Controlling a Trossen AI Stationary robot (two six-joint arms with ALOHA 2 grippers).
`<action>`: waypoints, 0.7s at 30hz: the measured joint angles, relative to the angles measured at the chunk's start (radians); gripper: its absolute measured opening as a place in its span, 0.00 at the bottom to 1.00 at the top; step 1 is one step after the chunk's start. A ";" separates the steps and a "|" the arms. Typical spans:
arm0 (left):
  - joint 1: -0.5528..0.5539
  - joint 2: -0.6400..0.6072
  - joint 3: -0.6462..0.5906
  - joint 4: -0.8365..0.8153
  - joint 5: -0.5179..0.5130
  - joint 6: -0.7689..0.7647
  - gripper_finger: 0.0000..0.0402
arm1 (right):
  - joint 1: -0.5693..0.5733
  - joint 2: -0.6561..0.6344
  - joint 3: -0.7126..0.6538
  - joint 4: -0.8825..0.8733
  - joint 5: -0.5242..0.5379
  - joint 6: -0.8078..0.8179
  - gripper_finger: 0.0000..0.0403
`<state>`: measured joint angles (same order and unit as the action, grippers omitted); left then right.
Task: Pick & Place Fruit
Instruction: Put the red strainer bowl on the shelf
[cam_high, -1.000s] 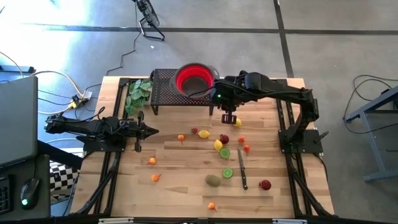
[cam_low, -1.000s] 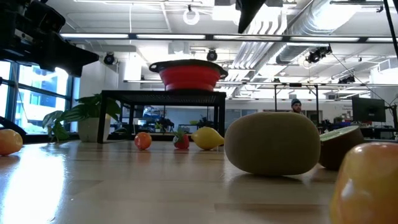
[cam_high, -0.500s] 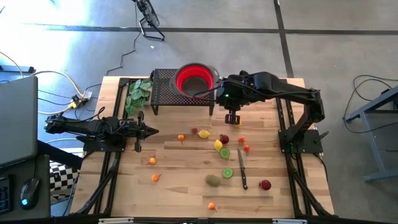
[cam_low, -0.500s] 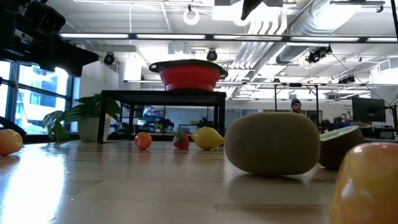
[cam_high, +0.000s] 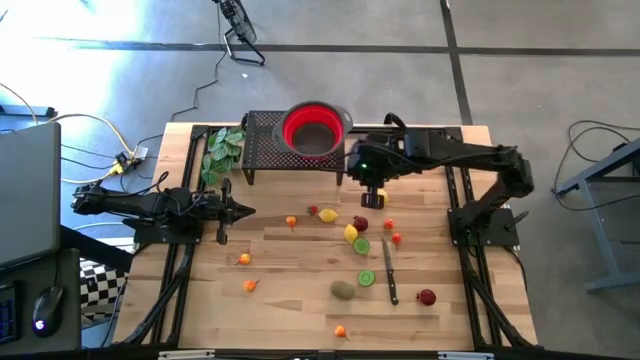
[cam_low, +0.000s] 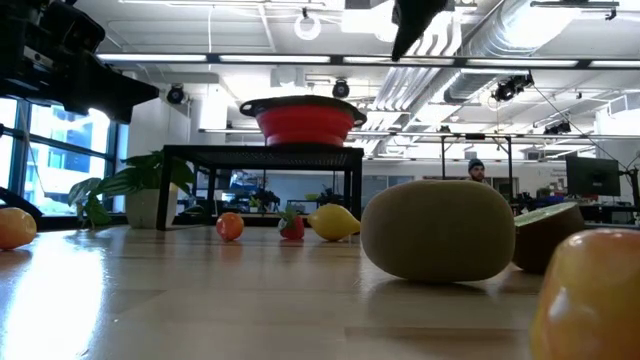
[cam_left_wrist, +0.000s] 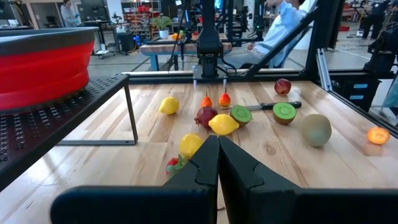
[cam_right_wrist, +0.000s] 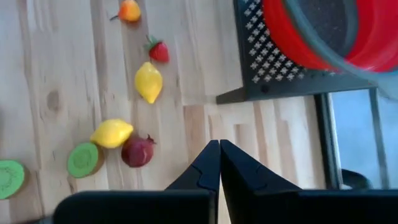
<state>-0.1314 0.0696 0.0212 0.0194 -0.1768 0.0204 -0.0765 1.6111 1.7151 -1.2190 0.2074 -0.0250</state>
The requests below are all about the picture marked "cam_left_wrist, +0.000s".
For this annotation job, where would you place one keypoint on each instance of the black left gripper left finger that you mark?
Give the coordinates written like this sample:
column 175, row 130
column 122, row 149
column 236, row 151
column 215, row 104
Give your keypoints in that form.
column 186, row 202

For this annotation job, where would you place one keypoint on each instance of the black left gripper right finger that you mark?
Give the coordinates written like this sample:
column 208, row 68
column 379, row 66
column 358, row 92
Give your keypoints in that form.
column 264, row 202

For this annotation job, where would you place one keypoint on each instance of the red toy strawberry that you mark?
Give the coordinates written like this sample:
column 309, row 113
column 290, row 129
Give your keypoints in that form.
column 173, row 165

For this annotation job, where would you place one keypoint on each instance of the yellow toy lemon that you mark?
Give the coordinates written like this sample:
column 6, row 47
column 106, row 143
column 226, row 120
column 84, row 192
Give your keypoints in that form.
column 223, row 124
column 169, row 105
column 189, row 144

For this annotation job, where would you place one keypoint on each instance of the dark red toy pomegranate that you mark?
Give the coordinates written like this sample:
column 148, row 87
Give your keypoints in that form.
column 204, row 116

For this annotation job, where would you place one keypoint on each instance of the red collapsible colander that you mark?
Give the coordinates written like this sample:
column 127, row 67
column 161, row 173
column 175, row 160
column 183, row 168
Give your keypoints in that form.
column 46, row 68

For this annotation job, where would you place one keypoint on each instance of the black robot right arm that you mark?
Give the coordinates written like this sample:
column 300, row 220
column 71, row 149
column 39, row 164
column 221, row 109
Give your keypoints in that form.
column 209, row 40

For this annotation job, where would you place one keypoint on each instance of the brown whole toy kiwi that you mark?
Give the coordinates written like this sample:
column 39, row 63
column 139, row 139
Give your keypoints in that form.
column 316, row 130

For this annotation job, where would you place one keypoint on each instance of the green lime slice upper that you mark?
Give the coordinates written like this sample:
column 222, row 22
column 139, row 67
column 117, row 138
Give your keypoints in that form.
column 241, row 115

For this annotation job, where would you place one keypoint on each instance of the green toy kiwi half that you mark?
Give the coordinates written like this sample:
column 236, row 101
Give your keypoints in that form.
column 284, row 113

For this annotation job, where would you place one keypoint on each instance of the red toy apple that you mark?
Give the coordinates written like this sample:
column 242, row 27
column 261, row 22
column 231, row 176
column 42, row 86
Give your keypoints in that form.
column 282, row 86

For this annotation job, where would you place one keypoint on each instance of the small orange toy pear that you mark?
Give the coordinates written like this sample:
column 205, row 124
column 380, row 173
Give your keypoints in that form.
column 378, row 135

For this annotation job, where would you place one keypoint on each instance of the black box blue labels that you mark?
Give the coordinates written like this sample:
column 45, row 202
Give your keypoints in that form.
column 342, row 93

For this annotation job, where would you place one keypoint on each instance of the silver aluminium extrusion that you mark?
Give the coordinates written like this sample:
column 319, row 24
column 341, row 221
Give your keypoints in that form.
column 323, row 68

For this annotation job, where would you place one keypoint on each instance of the wooden workbench blue legs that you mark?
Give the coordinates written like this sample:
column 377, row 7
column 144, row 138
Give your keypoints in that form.
column 161, row 49

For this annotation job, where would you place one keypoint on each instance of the black perforated metal shelf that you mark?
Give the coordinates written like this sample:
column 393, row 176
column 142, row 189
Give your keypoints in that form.
column 37, row 124

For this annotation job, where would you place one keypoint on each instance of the potted plant white pot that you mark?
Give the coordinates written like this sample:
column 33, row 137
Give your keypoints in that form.
column 163, row 33

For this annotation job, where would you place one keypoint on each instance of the black equipment box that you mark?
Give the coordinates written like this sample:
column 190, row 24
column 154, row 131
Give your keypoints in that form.
column 126, row 42

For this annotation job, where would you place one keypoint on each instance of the person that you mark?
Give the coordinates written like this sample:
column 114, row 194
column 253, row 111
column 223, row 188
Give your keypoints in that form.
column 70, row 15
column 280, row 28

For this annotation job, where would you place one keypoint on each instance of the storage shelving rack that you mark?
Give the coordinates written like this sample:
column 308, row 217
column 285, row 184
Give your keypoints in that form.
column 140, row 18

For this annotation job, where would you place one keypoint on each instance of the black background robot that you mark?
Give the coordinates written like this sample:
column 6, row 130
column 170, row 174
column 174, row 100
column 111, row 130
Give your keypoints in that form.
column 382, row 53

